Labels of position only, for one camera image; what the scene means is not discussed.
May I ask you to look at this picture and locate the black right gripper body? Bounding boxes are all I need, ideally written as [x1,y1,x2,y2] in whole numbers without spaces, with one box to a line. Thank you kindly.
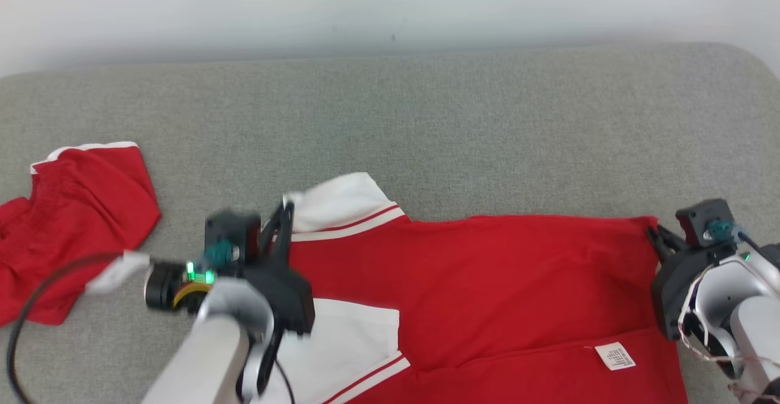
[651,243,736,341]

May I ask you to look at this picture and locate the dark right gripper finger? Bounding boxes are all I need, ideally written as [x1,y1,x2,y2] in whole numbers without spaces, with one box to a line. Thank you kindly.
[645,224,687,253]
[648,235,672,266]

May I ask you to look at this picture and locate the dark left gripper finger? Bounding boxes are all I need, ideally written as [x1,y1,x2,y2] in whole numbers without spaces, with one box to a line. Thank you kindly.
[275,200,296,269]
[261,203,285,269]

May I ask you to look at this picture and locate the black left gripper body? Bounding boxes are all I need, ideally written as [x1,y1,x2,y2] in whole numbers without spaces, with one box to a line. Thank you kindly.
[243,263,316,336]

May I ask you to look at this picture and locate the red and white jersey shirt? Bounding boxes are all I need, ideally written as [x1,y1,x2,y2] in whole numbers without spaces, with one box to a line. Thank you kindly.
[251,172,690,404]

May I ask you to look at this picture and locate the red shorts with white trim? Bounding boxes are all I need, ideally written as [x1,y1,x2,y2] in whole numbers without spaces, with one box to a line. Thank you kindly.
[0,141,161,326]

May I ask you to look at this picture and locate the grey fabric sofa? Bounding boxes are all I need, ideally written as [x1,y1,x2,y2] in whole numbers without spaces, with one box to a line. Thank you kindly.
[0,41,780,404]

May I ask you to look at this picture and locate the white cable label tag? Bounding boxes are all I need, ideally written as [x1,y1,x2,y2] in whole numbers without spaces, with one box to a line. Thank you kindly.
[85,250,151,296]

